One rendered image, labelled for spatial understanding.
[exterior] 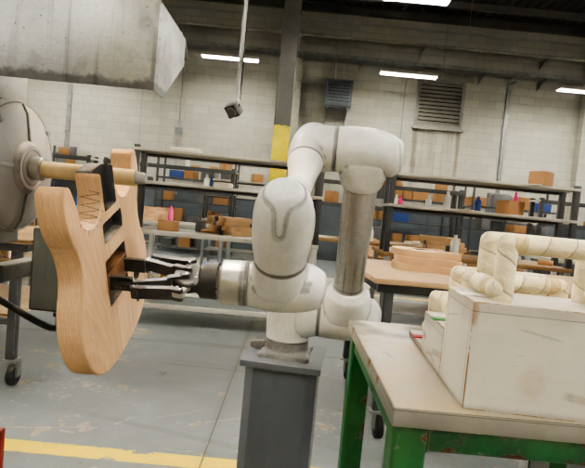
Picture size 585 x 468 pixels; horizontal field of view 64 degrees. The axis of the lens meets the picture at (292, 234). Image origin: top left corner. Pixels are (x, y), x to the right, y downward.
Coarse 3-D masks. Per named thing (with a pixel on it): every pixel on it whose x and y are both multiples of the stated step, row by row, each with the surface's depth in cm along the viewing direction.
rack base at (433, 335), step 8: (432, 312) 102; (440, 312) 103; (424, 320) 103; (432, 320) 97; (440, 320) 94; (424, 328) 102; (432, 328) 96; (440, 328) 90; (424, 336) 102; (432, 336) 95; (440, 336) 89; (424, 344) 101; (432, 344) 95; (440, 344) 89; (424, 352) 100; (432, 352) 94; (440, 352) 88; (432, 360) 94; (440, 360) 88
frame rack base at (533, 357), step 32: (448, 288) 87; (448, 320) 85; (480, 320) 72; (512, 320) 72; (544, 320) 72; (576, 320) 72; (448, 352) 83; (480, 352) 73; (512, 352) 72; (544, 352) 72; (576, 352) 72; (448, 384) 81; (480, 384) 73; (512, 384) 73; (544, 384) 72; (576, 384) 72; (544, 416) 73; (576, 416) 72
